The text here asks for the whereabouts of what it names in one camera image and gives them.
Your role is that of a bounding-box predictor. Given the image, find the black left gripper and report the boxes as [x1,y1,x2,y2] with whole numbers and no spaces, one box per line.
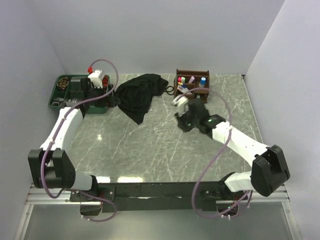
[85,83,121,108]

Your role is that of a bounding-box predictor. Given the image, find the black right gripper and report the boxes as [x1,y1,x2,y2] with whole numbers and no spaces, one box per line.
[175,106,200,133]

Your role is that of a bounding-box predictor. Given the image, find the brown wooden desk organizer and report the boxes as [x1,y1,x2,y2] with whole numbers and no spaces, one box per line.
[173,69,210,103]

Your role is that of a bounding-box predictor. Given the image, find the blue correction tape roll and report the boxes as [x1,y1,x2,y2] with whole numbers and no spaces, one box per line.
[199,77,207,88]

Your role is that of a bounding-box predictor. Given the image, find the purple pastel highlighter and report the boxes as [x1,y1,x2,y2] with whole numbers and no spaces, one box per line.
[188,76,195,84]

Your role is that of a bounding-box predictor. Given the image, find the peach cap white marker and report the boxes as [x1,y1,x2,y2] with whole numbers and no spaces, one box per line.
[177,86,192,95]

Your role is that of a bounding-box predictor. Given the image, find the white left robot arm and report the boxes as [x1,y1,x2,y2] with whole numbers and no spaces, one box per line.
[27,73,119,201]

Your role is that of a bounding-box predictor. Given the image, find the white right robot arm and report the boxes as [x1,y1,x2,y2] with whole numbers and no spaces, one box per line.
[172,96,291,199]

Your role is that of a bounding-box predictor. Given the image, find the orange navy striped rolled tie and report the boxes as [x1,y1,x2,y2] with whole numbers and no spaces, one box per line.
[102,76,109,88]

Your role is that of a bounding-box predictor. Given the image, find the green compartment tray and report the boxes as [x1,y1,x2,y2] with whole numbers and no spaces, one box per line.
[48,75,120,114]

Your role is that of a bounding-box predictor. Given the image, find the brown patterned rolled tie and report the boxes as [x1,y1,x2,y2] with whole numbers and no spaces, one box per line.
[56,77,70,92]

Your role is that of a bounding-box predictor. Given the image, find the grey rolled tie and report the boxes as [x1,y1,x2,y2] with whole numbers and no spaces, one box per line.
[51,97,64,107]

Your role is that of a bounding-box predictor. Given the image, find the black base crossbar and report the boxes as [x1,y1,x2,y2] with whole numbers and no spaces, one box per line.
[86,181,245,211]

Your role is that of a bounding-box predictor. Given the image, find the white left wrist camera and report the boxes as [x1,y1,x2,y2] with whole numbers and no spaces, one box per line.
[87,67,105,89]

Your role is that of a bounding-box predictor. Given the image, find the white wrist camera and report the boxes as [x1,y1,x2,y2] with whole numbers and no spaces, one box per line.
[87,67,105,89]
[171,96,189,116]

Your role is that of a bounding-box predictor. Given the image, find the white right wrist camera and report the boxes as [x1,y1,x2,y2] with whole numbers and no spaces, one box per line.
[171,96,189,116]

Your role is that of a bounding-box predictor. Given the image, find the black drawstring shorts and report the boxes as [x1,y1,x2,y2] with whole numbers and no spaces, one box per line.
[115,73,174,125]

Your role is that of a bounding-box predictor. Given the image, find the aluminium frame rail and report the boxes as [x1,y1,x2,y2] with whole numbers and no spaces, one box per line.
[26,181,290,205]

